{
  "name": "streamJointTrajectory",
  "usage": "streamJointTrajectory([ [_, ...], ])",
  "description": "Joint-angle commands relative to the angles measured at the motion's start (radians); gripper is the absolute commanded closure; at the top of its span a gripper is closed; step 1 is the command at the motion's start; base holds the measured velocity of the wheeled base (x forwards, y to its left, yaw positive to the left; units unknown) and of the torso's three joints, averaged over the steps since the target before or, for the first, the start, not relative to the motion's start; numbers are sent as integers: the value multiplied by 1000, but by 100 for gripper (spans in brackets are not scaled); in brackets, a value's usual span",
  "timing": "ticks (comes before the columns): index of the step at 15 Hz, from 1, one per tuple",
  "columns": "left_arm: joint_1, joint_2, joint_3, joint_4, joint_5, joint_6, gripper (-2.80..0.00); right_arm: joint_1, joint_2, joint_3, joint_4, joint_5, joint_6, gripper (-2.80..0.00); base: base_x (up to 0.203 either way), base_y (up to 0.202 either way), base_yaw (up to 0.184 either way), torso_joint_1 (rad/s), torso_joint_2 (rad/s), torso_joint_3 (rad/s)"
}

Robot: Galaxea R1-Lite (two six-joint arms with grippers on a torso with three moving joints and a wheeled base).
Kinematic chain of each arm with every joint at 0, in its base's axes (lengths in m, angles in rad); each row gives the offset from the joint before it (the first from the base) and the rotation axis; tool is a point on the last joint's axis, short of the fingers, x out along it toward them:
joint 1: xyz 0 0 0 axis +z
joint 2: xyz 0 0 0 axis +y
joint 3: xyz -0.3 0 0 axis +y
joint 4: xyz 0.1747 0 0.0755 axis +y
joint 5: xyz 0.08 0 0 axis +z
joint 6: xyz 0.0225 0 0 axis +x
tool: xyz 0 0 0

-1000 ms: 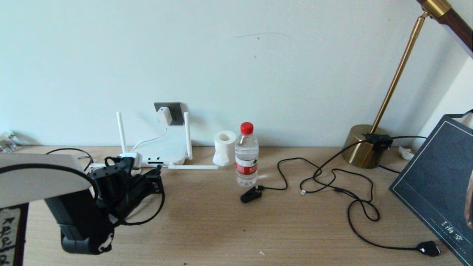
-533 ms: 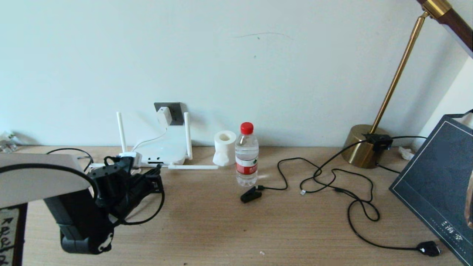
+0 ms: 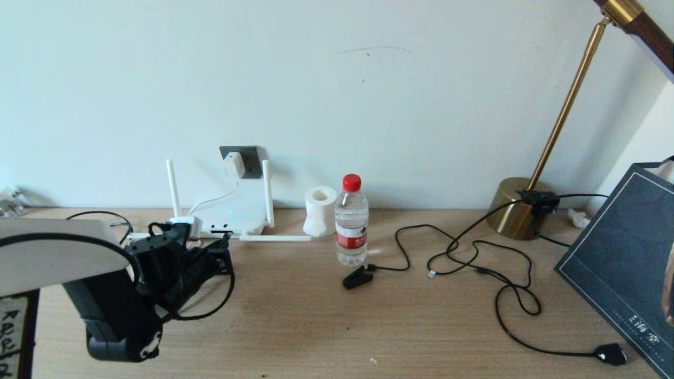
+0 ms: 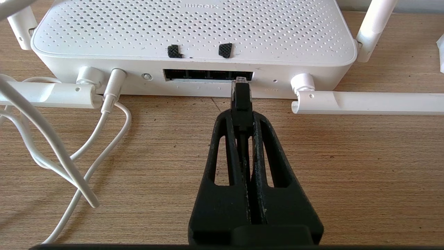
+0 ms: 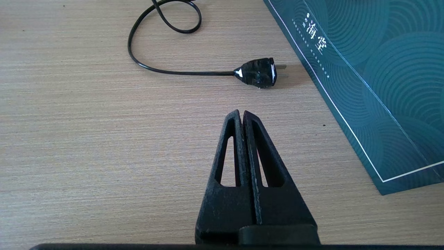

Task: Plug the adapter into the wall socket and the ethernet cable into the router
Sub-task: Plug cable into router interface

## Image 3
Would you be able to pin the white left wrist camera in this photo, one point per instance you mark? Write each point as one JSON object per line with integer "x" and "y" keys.
{"x": 189, "y": 223}

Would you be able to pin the white toilet paper roll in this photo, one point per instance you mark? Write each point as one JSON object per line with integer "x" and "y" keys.
{"x": 320, "y": 216}

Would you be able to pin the dark teal gift bag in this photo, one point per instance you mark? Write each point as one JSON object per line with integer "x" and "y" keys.
{"x": 621, "y": 252}

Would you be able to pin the black inline adapter box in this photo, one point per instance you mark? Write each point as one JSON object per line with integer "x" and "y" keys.
{"x": 539, "y": 201}

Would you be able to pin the white router with antennas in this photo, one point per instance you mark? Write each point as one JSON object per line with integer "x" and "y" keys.
{"x": 242, "y": 216}

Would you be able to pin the water bottle with red cap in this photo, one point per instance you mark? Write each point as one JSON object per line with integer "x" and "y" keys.
{"x": 352, "y": 221}

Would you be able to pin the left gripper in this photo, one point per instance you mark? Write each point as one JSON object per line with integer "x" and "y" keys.
{"x": 189, "y": 273}

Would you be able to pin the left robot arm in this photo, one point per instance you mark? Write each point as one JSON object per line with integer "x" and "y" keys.
{"x": 52, "y": 252}

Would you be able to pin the grey wall socket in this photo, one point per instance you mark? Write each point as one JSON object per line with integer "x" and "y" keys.
{"x": 254, "y": 158}

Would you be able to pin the crumpled white tissue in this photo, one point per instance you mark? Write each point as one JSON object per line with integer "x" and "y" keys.
{"x": 579, "y": 218}

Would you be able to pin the clear plastic object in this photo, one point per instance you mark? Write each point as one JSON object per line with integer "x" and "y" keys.
{"x": 10, "y": 202}

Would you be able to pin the brass desk lamp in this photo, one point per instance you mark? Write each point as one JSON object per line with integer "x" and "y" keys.
{"x": 508, "y": 216}

